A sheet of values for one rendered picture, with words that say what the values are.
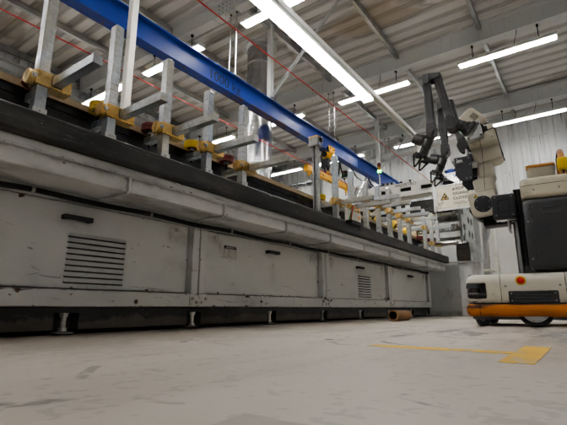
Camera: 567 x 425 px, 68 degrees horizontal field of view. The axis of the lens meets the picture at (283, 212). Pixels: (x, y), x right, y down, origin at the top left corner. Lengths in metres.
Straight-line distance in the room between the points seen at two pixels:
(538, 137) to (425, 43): 4.63
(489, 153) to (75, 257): 2.42
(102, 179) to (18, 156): 0.28
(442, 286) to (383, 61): 5.11
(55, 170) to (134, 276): 0.62
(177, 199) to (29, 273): 0.61
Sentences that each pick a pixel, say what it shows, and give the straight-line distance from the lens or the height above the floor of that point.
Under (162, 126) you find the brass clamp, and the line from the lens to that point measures 1.84.
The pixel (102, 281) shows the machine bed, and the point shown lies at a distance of 1.88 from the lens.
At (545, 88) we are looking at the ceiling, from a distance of 11.50.
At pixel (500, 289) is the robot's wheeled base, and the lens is 2.64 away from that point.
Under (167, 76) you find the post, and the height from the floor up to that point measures 1.07.
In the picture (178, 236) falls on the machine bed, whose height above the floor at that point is 0.44.
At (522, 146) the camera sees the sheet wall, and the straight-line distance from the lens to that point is 12.39.
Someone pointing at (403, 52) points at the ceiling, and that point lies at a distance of 9.12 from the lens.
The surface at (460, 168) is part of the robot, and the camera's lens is 2.94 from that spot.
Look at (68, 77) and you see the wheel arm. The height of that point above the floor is 0.81.
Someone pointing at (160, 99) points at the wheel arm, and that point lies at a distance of 1.56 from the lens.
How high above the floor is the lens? 0.10
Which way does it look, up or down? 13 degrees up
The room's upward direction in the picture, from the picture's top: straight up
